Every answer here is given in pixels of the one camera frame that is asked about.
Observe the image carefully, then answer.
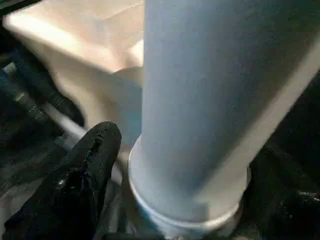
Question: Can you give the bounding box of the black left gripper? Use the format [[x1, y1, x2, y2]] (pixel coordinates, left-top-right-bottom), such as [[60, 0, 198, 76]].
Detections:
[[0, 44, 86, 137]]

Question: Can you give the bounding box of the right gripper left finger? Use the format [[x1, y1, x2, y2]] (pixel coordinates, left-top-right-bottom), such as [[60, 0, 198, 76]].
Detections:
[[4, 121, 123, 240]]

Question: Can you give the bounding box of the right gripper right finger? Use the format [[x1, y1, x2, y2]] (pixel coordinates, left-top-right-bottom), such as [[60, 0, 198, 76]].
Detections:
[[239, 139, 320, 240]]

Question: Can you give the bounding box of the white plastic stool seat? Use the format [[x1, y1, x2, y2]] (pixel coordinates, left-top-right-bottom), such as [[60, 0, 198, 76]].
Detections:
[[2, 0, 147, 181]]

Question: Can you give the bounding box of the white plastic table leg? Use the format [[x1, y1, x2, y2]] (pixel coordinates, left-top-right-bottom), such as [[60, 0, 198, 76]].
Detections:
[[127, 0, 320, 237]]

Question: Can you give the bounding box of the black work mat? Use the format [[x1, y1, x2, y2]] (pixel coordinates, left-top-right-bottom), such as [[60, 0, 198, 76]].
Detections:
[[0, 0, 320, 240]]

